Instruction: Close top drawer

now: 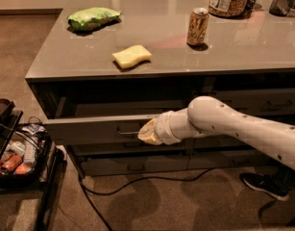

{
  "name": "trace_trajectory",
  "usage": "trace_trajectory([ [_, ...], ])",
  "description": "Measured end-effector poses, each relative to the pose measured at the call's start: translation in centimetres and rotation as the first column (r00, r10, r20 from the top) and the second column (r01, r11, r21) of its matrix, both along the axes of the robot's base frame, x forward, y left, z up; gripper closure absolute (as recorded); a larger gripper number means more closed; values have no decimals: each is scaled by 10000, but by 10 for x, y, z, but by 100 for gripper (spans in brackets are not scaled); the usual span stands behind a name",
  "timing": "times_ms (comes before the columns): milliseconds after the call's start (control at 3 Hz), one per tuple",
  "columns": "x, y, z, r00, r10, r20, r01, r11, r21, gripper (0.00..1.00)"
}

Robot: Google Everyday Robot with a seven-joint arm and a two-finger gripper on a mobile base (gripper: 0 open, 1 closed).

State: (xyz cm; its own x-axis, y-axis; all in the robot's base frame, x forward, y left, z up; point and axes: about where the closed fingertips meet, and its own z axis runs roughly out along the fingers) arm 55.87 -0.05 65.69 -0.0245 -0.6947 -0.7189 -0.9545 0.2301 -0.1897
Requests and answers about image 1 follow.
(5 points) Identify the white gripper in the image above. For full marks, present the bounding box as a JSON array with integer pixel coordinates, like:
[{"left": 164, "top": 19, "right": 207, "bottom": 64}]
[{"left": 137, "top": 111, "right": 181, "bottom": 145}]

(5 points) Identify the grey drawer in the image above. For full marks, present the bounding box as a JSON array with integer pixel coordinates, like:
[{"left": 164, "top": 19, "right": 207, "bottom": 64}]
[
  {"left": 187, "top": 147, "right": 273, "bottom": 170},
  {"left": 69, "top": 139, "right": 194, "bottom": 156},
  {"left": 212, "top": 89, "right": 295, "bottom": 116},
  {"left": 81, "top": 155, "right": 189, "bottom": 176},
  {"left": 196, "top": 120, "right": 295, "bottom": 151},
  {"left": 43, "top": 96, "right": 199, "bottom": 146}
]

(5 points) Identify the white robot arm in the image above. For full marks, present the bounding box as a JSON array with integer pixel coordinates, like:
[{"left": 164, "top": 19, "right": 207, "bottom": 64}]
[{"left": 138, "top": 96, "right": 295, "bottom": 170}]

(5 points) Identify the grey drawer cabinet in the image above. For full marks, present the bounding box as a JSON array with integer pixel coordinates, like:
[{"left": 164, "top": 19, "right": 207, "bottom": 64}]
[{"left": 26, "top": 0, "right": 295, "bottom": 176}]

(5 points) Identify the yellow sponge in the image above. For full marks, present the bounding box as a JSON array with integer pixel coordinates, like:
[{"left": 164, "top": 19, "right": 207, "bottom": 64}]
[{"left": 112, "top": 45, "right": 152, "bottom": 69}]

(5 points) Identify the gold drink can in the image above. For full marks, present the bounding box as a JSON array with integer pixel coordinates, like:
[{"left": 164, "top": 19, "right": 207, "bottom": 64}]
[{"left": 186, "top": 8, "right": 209, "bottom": 46}]

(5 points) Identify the black cart with clutter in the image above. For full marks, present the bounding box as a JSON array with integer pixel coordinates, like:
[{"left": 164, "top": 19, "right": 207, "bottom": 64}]
[{"left": 0, "top": 99, "right": 64, "bottom": 231}]

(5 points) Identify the green chip bag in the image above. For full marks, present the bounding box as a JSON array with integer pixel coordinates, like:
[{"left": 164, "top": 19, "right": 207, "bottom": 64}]
[{"left": 67, "top": 7, "right": 122, "bottom": 32}]

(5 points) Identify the black sneaker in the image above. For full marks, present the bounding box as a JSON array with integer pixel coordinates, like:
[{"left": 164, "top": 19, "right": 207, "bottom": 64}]
[{"left": 240, "top": 172, "right": 289, "bottom": 201}]

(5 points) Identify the orange object on cart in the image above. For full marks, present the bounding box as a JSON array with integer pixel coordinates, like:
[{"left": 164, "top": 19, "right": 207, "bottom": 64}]
[{"left": 0, "top": 155, "right": 22, "bottom": 175}]

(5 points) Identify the black power cable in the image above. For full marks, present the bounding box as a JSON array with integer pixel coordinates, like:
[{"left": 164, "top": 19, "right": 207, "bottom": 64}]
[{"left": 77, "top": 167, "right": 218, "bottom": 231}]

